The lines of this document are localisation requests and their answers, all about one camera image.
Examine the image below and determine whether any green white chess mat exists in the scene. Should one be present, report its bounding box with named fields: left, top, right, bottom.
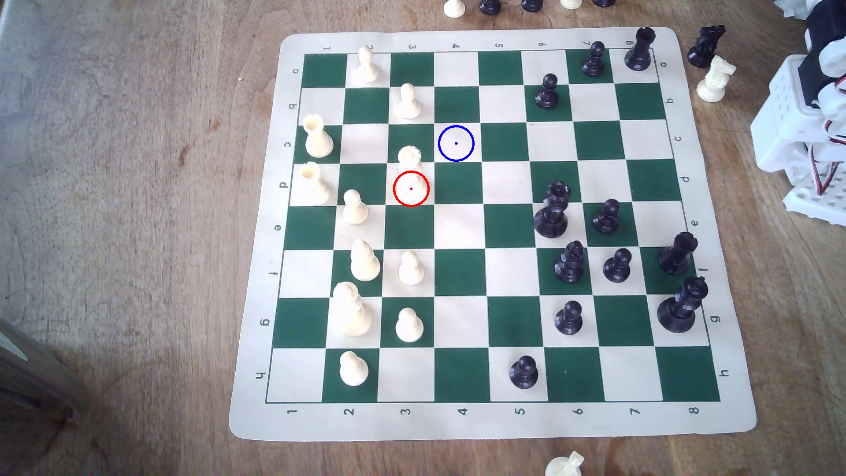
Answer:
left=229, top=26, right=757, bottom=442

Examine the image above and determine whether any red black white servo cable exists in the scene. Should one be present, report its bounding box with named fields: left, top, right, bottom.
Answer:
left=808, top=74, right=846, bottom=197

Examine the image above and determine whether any black rook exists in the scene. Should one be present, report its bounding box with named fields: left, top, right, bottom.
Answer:
left=624, top=27, right=657, bottom=72
left=658, top=231, right=699, bottom=276

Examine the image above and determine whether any white pawn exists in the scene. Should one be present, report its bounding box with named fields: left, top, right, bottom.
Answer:
left=395, top=307, right=424, bottom=343
left=397, top=83, right=423, bottom=120
left=356, top=46, right=381, bottom=85
left=398, top=250, right=426, bottom=286
left=339, top=351, right=369, bottom=387
left=342, top=189, right=370, bottom=226

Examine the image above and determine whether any black pawn e7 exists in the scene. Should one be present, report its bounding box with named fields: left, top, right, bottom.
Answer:
left=592, top=198, right=621, bottom=235

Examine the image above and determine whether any white king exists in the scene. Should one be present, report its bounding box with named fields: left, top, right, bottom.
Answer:
left=332, top=281, right=373, bottom=337

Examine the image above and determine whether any white rook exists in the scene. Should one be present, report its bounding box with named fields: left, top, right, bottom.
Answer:
left=302, top=114, right=334, bottom=159
left=299, top=162, right=332, bottom=206

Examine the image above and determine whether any white knight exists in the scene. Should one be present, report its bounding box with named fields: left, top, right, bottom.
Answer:
left=696, top=55, right=737, bottom=103
left=545, top=451, right=585, bottom=476

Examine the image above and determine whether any black king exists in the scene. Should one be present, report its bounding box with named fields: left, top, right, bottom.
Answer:
left=657, top=275, right=710, bottom=333

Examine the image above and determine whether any black queen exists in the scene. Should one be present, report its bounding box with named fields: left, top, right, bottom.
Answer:
left=533, top=181, right=572, bottom=239

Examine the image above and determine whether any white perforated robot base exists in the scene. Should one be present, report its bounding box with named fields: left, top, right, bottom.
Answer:
left=783, top=155, right=846, bottom=227

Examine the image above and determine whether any white bishop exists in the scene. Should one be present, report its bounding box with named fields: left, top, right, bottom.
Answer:
left=349, top=238, right=382, bottom=283

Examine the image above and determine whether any black knight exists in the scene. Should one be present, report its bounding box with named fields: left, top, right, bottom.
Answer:
left=686, top=24, right=727, bottom=69

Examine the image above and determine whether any white queen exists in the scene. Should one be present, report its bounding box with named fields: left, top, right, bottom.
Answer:
left=396, top=145, right=428, bottom=203

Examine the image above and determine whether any black bishop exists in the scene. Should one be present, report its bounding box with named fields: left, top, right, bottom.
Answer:
left=554, top=240, right=587, bottom=284

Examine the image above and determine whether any grey metal object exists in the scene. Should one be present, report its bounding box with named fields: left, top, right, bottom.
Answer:
left=0, top=319, right=90, bottom=424

